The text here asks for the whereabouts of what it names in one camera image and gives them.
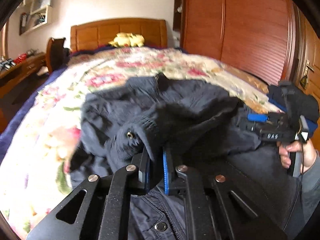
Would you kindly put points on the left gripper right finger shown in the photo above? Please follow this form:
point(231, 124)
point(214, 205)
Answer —
point(215, 208)

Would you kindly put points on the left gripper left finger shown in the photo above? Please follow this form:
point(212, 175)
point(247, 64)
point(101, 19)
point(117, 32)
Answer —
point(99, 207)

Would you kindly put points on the dark navy jacket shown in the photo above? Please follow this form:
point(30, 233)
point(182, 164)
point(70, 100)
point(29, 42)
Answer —
point(193, 120)

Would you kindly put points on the grey right sleeve forearm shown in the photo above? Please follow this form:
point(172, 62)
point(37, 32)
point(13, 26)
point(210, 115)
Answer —
point(310, 189)

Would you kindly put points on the floral quilt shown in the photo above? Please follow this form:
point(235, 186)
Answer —
point(37, 147)

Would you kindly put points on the wooden louvered wardrobe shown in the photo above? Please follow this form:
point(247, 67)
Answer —
point(256, 36)

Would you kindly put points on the wooden chair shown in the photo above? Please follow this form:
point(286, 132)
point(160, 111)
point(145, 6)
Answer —
point(54, 53)

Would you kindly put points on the wooden desk cabinet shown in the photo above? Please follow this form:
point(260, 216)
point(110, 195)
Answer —
point(15, 75)

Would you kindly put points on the red basket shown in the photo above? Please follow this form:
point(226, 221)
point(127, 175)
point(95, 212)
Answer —
point(20, 58)

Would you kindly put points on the yellow Pikachu plush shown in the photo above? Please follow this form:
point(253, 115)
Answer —
point(127, 40)

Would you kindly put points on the wooden door with handle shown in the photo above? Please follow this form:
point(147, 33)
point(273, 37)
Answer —
point(307, 74)

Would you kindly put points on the white wall shelf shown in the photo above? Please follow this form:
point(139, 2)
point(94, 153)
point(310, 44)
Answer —
point(36, 14)

